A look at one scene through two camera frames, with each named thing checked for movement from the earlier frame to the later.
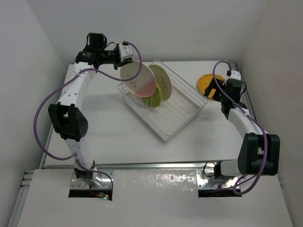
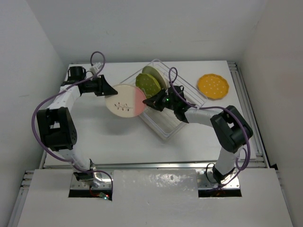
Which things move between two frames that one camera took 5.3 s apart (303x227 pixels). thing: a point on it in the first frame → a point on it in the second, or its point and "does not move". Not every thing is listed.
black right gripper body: [218, 95] → [163, 101]
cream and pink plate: [144, 85] → [128, 102]
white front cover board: [154, 197] does not move
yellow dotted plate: [204, 81] does not move
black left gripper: [120, 64] → [104, 88]
